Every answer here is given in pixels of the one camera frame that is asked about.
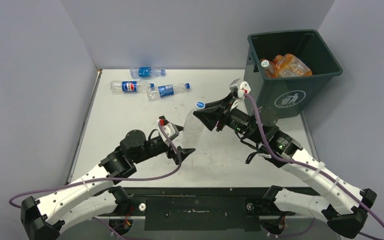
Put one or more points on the pepsi bottle blue cap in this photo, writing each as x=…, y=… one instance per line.
x=131, y=86

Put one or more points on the white knob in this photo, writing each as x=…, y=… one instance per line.
x=142, y=207

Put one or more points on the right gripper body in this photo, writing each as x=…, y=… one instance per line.
x=237, y=120

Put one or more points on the clear bottle blue label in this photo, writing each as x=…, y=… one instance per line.
x=146, y=72
x=169, y=90

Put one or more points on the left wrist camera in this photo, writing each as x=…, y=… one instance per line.
x=167, y=128

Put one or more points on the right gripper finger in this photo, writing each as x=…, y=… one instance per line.
x=213, y=116
x=224, y=101

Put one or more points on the aluminium rail frame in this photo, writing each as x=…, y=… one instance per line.
x=295, y=227

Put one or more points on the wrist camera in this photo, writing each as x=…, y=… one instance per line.
x=239, y=88
x=167, y=128

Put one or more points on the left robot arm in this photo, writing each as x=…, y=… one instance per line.
x=97, y=192

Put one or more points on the clear unlabelled bottle blue cap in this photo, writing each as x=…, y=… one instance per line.
x=192, y=128

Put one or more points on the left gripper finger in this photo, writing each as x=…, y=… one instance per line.
x=178, y=127
x=183, y=153

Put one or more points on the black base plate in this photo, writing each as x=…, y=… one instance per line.
x=197, y=213

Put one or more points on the large orange label bottle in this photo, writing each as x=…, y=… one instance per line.
x=269, y=68

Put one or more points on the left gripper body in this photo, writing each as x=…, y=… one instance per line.
x=153, y=149

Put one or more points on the orange label crushed bottle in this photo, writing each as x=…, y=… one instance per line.
x=290, y=66

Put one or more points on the dark green trash bin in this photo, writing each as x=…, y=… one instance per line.
x=289, y=96

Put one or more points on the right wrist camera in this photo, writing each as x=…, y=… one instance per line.
x=239, y=88

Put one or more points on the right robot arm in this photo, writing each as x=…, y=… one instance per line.
x=342, y=206

